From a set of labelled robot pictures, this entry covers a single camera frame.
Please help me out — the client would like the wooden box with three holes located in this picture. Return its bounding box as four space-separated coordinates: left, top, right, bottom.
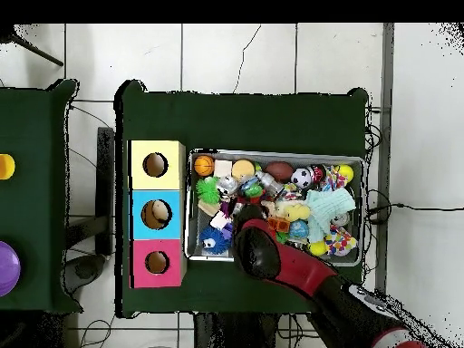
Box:
128 140 188 290

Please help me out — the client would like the green spiky ball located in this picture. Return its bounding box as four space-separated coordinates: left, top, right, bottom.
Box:
195 176 221 204

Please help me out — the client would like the orange foam disc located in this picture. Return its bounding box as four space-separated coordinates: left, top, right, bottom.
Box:
231 159 256 181

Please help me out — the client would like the plain wooden cube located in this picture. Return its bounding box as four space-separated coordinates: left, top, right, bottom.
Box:
213 159 233 178

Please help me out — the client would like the orange toy basketball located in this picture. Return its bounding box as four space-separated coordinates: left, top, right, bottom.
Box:
193 154 216 178

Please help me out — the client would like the silver toy robot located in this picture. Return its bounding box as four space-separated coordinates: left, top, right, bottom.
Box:
255 169 285 195

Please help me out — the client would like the brown toy football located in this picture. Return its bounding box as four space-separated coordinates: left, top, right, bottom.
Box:
264 160 295 183

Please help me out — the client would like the orange plastic building block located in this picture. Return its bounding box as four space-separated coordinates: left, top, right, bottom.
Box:
266 216 291 233

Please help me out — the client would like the dark green tablecloth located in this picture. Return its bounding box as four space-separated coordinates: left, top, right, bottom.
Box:
114 80 370 318

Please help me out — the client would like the black and white soccer ball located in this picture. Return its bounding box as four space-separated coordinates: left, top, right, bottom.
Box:
290 167 314 189

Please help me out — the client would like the mint green knitted cloth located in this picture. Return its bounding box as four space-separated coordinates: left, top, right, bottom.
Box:
304 187 357 243

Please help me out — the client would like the black flat panel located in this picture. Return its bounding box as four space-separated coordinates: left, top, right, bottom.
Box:
96 126 116 255

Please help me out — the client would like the grey round base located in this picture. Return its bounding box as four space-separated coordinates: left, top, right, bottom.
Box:
64 253 107 295

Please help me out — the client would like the neighbouring green table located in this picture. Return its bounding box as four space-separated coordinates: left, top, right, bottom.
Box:
0 79 82 314

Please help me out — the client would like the yellow round object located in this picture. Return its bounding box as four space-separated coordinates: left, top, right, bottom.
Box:
0 153 16 181

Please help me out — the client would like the purple ball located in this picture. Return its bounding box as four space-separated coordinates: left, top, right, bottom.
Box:
0 240 22 298

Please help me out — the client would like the black tripod leg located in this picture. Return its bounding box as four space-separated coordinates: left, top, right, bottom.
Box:
0 24 64 67

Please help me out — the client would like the silver wire mesh bin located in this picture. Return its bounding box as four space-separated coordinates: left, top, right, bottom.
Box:
184 148 365 267

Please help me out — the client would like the black power cable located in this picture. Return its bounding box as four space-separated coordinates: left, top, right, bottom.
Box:
365 201 464 224

